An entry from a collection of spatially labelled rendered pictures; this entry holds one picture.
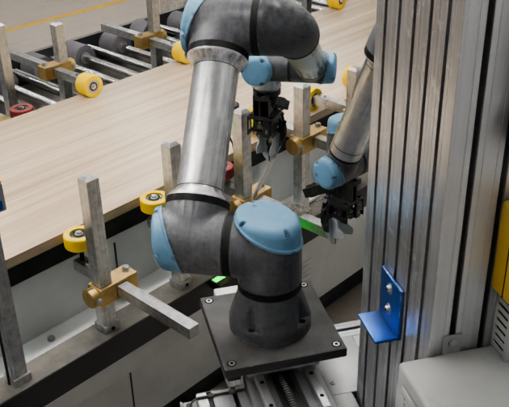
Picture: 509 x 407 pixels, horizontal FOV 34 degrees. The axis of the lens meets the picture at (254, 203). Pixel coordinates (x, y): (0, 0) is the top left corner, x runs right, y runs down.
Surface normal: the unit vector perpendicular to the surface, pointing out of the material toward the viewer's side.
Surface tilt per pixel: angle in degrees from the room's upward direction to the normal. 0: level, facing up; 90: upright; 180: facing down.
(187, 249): 71
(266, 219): 7
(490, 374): 0
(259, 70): 90
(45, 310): 90
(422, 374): 0
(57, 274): 90
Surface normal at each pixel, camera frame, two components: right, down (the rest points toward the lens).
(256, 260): -0.22, 0.45
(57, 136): -0.02, -0.87
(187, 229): -0.15, -0.26
